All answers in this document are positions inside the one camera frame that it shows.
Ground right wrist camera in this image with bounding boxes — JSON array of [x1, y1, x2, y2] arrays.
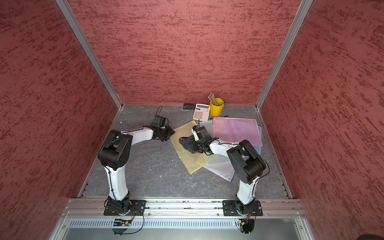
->
[[192, 125, 201, 142]]

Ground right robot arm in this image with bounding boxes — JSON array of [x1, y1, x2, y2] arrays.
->
[[180, 126, 269, 216]]

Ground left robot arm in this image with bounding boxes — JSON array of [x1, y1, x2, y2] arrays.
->
[[98, 126, 175, 216]]

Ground aluminium front rail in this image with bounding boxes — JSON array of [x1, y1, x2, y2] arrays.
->
[[61, 198, 307, 219]]

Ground pink calculator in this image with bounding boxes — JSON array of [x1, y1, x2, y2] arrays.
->
[[193, 104, 211, 122]]

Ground clear white mesh document bag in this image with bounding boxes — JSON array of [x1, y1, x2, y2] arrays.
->
[[197, 154, 235, 182]]

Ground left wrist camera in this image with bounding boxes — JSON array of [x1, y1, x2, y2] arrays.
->
[[150, 115, 167, 129]]

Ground green mesh document bag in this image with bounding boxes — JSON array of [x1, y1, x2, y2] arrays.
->
[[200, 120, 214, 138]]

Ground blue mesh document bag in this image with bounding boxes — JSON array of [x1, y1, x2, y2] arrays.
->
[[253, 126, 263, 155]]

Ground yellow mesh document bag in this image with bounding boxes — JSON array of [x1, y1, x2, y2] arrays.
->
[[169, 120, 211, 175]]

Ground left circuit board with cables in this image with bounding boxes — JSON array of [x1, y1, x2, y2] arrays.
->
[[112, 207, 145, 236]]

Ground pink mesh document bag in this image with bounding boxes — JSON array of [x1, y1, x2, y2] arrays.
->
[[213, 117, 259, 145]]

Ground black stapler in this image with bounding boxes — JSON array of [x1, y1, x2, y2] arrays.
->
[[183, 103, 196, 111]]

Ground perforated metal strip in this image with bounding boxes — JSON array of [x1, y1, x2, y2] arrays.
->
[[68, 219, 241, 230]]

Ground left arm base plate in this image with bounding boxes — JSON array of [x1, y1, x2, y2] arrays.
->
[[104, 198, 147, 217]]

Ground yellow mug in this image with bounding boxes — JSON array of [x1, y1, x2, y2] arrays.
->
[[210, 98, 224, 117]]

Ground dark grey cloth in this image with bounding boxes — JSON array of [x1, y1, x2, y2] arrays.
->
[[179, 135, 203, 154]]

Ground pencils in mug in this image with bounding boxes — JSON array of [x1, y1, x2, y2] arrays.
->
[[208, 94, 218, 106]]

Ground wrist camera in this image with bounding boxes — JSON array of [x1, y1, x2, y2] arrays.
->
[[150, 115, 167, 129], [192, 125, 201, 142]]

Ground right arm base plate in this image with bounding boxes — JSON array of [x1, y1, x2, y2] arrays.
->
[[222, 200, 263, 217]]

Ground right black connector box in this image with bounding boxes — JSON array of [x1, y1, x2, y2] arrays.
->
[[240, 213, 255, 235]]

